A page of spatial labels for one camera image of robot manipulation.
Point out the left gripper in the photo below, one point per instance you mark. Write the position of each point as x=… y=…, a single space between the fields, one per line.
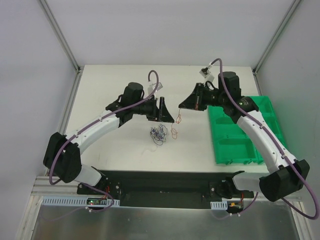
x=155 y=109

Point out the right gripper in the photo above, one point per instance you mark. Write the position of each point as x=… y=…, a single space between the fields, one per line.
x=198 y=96

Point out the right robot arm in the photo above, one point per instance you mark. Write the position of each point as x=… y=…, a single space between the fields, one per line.
x=286 y=173

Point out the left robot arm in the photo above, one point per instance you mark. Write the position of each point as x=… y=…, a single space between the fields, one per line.
x=63 y=153

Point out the green compartment tray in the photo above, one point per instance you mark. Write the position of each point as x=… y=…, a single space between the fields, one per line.
x=231 y=144

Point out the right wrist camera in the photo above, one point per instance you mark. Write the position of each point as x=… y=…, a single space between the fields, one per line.
x=206 y=74

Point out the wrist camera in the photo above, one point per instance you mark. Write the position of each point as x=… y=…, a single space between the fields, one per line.
x=206 y=74
x=154 y=87

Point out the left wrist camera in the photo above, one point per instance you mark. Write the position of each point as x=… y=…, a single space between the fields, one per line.
x=154 y=87

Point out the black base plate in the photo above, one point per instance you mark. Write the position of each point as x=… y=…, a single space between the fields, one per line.
x=182 y=190

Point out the white slotted cable duct right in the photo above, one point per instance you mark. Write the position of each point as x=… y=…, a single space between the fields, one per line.
x=219 y=205

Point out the white slotted cable duct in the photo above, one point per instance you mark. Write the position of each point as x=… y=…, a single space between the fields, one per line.
x=69 y=201
x=219 y=205

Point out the white slotted cable duct left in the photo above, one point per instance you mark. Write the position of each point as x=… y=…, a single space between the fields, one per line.
x=69 y=201

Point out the aluminium frame post left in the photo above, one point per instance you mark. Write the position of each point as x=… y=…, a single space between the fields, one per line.
x=59 y=34

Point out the aluminium frame post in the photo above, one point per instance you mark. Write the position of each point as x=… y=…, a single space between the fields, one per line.
x=277 y=34
x=59 y=34

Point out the aluminium frame post right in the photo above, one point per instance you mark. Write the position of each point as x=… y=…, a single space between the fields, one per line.
x=277 y=34

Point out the aluminium front rail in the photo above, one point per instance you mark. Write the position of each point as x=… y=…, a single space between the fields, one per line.
x=42 y=187

